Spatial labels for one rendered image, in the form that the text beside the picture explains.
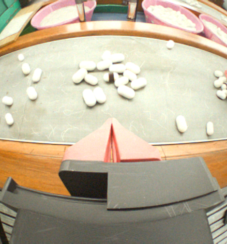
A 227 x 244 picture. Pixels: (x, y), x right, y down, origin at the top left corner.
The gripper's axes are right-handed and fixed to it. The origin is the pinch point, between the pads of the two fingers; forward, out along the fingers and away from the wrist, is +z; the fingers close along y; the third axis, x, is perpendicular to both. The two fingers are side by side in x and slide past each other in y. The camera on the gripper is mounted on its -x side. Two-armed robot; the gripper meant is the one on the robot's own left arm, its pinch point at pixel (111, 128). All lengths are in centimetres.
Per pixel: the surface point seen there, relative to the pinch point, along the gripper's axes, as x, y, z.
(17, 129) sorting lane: 7.8, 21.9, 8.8
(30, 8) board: -32, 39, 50
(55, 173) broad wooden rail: 11.0, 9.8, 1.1
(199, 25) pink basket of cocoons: -22, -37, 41
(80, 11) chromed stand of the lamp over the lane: -18.5, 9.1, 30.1
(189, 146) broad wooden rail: 9.3, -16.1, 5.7
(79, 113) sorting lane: 5.4, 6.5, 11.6
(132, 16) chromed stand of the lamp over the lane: -16.8, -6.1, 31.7
